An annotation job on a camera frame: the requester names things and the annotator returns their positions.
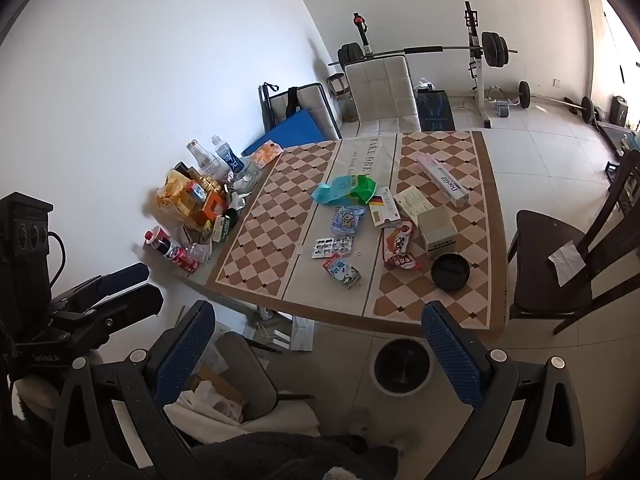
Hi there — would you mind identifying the grey shell chair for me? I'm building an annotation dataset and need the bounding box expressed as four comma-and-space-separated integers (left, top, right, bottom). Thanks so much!
197, 331, 315, 423

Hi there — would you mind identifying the grey folding bed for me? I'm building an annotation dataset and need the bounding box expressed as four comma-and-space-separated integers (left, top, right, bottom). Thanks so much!
257, 81, 343, 146

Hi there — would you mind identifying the orange white packet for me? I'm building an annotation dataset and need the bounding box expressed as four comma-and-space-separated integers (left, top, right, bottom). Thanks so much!
250, 139, 284, 170

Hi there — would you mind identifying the long pink white box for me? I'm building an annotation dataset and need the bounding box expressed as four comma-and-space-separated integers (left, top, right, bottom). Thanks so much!
417, 154, 471, 207

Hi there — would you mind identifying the white tissue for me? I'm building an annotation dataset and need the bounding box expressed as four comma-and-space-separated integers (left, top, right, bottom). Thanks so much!
548, 242, 586, 286

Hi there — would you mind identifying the red white bottle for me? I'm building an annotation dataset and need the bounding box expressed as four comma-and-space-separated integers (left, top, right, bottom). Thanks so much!
144, 226, 176, 256

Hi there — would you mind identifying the dark wooden chair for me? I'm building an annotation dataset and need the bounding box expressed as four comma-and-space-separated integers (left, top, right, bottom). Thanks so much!
507, 149, 640, 336

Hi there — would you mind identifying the white box with striped flag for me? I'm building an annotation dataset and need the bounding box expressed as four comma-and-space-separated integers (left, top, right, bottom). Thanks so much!
368, 186, 402, 228

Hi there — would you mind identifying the red white snack packet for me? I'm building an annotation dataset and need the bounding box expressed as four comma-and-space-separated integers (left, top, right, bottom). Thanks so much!
382, 220, 421, 272

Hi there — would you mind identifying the blue green plastic wrapper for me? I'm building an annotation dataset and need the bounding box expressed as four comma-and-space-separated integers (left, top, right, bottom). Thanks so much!
311, 172, 379, 207

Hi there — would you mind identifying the white squat rack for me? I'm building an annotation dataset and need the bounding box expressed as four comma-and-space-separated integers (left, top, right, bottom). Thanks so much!
462, 1, 493, 128

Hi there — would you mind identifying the clear plastic bottle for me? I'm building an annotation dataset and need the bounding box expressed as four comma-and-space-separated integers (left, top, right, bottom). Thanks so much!
186, 140, 221, 178

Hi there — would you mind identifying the orange box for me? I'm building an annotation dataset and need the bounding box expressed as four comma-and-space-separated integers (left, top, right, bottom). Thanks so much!
194, 191, 230, 226

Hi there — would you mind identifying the blue mat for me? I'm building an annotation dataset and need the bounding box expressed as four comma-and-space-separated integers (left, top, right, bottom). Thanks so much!
241, 109, 326, 157

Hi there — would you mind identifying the black cable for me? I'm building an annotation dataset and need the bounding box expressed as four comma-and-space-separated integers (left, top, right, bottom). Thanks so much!
46, 231, 67, 288

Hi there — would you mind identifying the white cloth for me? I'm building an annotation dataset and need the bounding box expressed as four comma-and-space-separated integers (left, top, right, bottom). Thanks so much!
164, 380, 321, 445

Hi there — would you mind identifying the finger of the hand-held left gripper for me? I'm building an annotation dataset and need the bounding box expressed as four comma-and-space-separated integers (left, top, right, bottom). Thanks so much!
52, 262, 151, 308
65, 285, 165, 332

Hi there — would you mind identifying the green white carton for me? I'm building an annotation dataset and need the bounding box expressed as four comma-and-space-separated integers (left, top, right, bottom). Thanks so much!
212, 214, 238, 243

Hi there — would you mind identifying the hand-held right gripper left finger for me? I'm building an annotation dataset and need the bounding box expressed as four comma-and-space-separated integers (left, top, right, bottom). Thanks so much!
50, 300, 217, 480

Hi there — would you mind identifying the cream packet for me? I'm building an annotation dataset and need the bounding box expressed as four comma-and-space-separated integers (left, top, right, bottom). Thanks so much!
393, 186, 435, 226

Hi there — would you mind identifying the checkered tablecloth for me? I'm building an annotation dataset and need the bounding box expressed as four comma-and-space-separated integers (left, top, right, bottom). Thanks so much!
206, 130, 510, 332

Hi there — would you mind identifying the yellow snack bag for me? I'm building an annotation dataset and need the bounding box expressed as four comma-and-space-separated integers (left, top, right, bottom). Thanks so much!
156, 162, 201, 218

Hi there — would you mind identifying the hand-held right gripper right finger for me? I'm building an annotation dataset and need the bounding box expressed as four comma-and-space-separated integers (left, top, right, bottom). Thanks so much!
421, 301, 587, 480

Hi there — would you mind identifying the small beige box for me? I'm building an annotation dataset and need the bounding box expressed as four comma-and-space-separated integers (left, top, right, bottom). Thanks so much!
416, 207, 458, 253

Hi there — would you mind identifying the red black stick vacuum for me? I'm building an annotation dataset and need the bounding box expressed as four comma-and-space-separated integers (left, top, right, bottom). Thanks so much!
351, 11, 373, 56

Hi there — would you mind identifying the blue label water bottle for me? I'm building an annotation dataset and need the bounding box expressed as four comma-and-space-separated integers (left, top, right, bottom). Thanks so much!
210, 135, 246, 175

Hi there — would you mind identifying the silver blister pack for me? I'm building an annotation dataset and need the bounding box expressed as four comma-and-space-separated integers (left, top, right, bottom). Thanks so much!
312, 236, 355, 259

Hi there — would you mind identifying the blue cartoon snack packet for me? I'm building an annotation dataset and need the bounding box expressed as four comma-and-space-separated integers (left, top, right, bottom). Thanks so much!
330, 204, 367, 237

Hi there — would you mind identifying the white padded chair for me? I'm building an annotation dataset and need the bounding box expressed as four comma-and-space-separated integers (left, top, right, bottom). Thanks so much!
344, 55, 422, 136

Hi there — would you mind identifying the black printed floor mat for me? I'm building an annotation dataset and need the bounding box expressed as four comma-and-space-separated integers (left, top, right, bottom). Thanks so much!
416, 90, 457, 132

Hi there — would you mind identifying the black round bowl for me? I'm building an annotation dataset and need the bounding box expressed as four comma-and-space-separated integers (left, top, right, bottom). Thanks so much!
431, 253, 472, 292

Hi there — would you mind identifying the round trash bin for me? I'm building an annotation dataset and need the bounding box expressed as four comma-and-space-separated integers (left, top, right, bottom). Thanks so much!
370, 337, 432, 397

